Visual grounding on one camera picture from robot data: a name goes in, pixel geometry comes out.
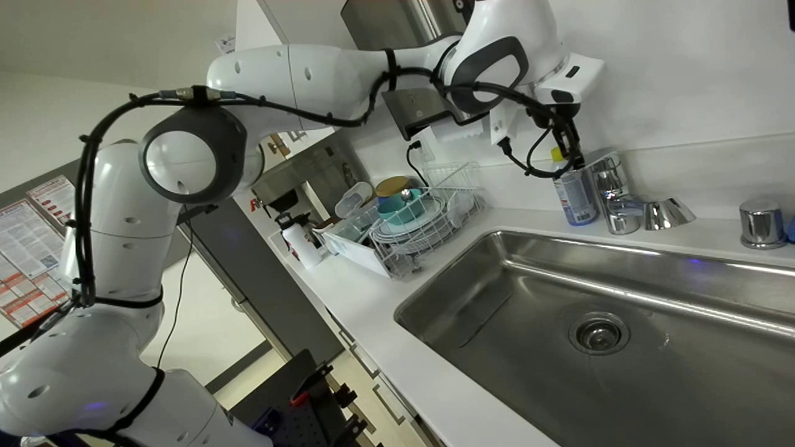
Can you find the metal drawer handle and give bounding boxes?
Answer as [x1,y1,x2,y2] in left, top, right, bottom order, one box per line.
[348,344,384,381]
[369,383,409,427]

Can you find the red and white poster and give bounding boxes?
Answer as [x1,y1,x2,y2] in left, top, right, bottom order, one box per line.
[27,173,80,231]

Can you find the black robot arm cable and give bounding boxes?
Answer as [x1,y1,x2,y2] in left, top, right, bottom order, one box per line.
[73,48,586,314]

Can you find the white wire dish rack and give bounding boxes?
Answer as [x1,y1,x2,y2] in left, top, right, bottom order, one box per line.
[363,160,484,281]

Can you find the thin hanging black cable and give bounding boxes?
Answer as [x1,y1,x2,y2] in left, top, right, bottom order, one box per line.
[153,245,198,367]

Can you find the stainless steel sink basin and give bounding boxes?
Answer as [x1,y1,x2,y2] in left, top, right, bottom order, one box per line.
[393,228,795,447]

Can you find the chrome round cap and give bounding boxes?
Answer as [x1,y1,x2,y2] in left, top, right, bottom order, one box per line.
[737,197,788,253]

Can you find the brown round lid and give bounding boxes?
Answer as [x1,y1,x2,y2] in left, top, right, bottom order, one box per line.
[372,173,422,202]

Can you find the clear plastic container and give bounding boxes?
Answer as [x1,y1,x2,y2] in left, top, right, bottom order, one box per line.
[333,182,379,243]

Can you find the beige cabinet drawer fronts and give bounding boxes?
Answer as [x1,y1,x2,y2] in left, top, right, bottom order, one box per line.
[319,306,442,447]

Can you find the soap bottle with yellow cap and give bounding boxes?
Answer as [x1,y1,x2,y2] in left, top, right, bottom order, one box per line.
[548,146,601,228]

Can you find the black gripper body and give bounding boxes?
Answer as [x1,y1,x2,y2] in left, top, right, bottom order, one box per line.
[535,96,586,134]

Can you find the teal bowl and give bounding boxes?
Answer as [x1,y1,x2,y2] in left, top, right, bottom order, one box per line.
[376,185,434,242]

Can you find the dark grey cabinet panel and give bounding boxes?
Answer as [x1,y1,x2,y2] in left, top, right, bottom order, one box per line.
[176,202,348,367]

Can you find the chrome faucet lever handle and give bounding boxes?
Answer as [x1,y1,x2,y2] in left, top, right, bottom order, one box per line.
[581,152,634,204]

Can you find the chrome faucet body with spout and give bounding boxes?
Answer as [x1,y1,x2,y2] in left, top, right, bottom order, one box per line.
[601,193,701,238]

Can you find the black equipment stand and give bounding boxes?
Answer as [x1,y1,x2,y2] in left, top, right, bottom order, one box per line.
[228,346,378,447]

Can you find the grey coffee machine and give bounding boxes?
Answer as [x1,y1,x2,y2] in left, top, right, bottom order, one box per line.
[245,149,367,243]

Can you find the steel paper towel dispenser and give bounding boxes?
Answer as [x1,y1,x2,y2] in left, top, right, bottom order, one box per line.
[340,0,468,141]

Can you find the black power cord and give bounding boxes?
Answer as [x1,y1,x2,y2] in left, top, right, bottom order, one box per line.
[403,140,434,190]

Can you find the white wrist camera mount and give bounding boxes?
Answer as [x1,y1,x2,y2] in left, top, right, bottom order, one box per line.
[488,108,535,157]

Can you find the large white text poster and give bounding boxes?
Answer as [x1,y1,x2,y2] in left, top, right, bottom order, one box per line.
[0,197,75,331]

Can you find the white folded sheet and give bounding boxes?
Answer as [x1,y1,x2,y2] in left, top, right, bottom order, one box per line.
[319,228,393,281]

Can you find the metal sink drain strainer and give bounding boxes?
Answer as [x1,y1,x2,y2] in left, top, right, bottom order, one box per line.
[567,311,630,358]

